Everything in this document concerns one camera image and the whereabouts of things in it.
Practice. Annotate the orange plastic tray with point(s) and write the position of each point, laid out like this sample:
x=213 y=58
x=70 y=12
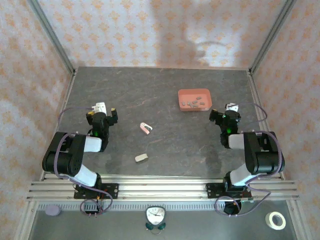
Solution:
x=195 y=93

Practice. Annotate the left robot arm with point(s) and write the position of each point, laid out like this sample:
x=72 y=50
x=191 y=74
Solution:
x=75 y=160

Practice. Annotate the green circuit board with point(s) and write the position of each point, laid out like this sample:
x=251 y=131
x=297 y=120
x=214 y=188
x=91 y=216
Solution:
x=247 y=200

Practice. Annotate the purple round disc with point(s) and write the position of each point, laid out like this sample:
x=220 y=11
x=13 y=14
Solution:
x=52 y=210

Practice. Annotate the white tape roll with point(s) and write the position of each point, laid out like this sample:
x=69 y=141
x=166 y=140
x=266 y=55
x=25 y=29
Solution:
x=267 y=217

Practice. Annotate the white alarm clock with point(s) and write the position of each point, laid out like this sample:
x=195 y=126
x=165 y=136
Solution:
x=155 y=215

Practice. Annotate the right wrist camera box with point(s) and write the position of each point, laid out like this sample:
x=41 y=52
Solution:
x=233 y=108

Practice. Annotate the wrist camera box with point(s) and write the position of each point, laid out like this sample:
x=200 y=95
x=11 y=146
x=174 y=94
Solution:
x=233 y=108
x=100 y=107

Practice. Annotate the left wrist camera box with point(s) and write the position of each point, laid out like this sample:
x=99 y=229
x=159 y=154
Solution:
x=100 y=107

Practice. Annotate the aluminium table side rail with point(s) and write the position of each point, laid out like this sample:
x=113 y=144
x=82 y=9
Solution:
x=64 y=100
x=255 y=87

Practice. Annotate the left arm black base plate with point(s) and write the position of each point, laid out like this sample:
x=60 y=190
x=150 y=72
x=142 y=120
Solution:
x=112 y=190

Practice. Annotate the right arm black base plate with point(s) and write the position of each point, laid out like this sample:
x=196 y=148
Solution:
x=212 y=190

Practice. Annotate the aluminium frame post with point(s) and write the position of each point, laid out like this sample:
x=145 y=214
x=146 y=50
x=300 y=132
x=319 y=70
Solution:
x=53 y=37
x=271 y=37

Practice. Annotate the white window frame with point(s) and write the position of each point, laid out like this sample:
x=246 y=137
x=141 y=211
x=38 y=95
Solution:
x=162 y=190

